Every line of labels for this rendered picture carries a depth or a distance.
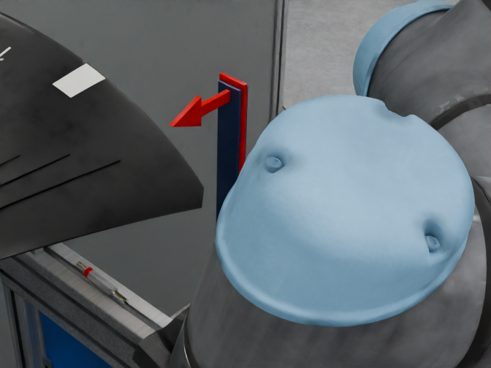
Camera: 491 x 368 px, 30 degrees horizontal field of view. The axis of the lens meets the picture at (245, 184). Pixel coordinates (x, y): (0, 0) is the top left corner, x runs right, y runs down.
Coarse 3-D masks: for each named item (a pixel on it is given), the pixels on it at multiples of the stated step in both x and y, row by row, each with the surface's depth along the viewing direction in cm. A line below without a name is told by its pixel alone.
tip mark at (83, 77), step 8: (72, 72) 59; (80, 72) 60; (88, 72) 60; (96, 72) 60; (64, 80) 59; (72, 80) 59; (80, 80) 59; (88, 80) 59; (96, 80) 60; (64, 88) 58; (72, 88) 58; (80, 88) 59
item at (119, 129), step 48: (48, 48) 60; (0, 96) 56; (48, 96) 57; (96, 96) 59; (0, 144) 53; (48, 144) 54; (96, 144) 56; (144, 144) 57; (0, 192) 51; (48, 192) 52; (96, 192) 53; (144, 192) 55; (192, 192) 57; (0, 240) 49; (48, 240) 50
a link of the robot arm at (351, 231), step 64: (320, 128) 29; (384, 128) 30; (256, 192) 28; (320, 192) 27; (384, 192) 28; (448, 192) 29; (256, 256) 29; (320, 256) 27; (384, 256) 27; (448, 256) 28; (192, 320) 34; (256, 320) 30; (320, 320) 28; (384, 320) 29; (448, 320) 30
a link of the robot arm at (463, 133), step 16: (464, 112) 39; (480, 112) 39; (448, 128) 39; (464, 128) 38; (480, 128) 38; (464, 144) 38; (480, 144) 37; (464, 160) 37; (480, 160) 37; (480, 176) 36; (480, 192) 32; (480, 208) 31; (480, 320) 31; (480, 336) 31; (480, 352) 31
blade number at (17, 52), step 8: (0, 40) 60; (8, 40) 60; (0, 48) 59; (8, 48) 60; (16, 48) 60; (0, 56) 59; (8, 56) 59; (16, 56) 59; (0, 64) 58; (8, 64) 59
